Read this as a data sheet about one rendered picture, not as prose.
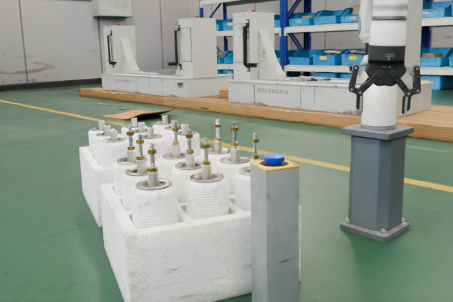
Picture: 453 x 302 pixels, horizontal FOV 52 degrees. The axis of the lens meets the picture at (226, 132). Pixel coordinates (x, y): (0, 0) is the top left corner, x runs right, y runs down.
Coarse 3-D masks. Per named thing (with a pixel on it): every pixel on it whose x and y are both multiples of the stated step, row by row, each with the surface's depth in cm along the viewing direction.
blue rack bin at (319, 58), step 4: (320, 52) 651; (340, 52) 621; (344, 52) 629; (316, 56) 634; (320, 56) 629; (324, 56) 625; (328, 56) 621; (332, 56) 616; (336, 56) 617; (340, 56) 624; (316, 60) 635; (320, 60) 631; (324, 60) 626; (328, 60) 622; (332, 60) 617; (336, 60) 619; (340, 60) 625; (316, 64) 637; (320, 64) 632; (324, 64) 628; (328, 64) 623; (332, 64) 619; (336, 64) 620; (340, 64) 628
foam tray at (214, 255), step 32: (128, 224) 96; (192, 224) 95; (224, 224) 98; (128, 256) 91; (160, 256) 93; (192, 256) 96; (224, 256) 99; (128, 288) 93; (160, 288) 94; (192, 288) 97; (224, 288) 100
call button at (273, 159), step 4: (264, 156) 88; (268, 156) 87; (272, 156) 87; (276, 156) 87; (280, 156) 87; (264, 160) 88; (268, 160) 87; (272, 160) 87; (276, 160) 87; (280, 160) 87; (272, 164) 87; (276, 164) 87
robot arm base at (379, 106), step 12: (372, 84) 126; (396, 84) 127; (372, 96) 127; (384, 96) 126; (396, 96) 128; (372, 108) 127; (384, 108) 126; (396, 108) 132; (372, 120) 128; (384, 120) 127
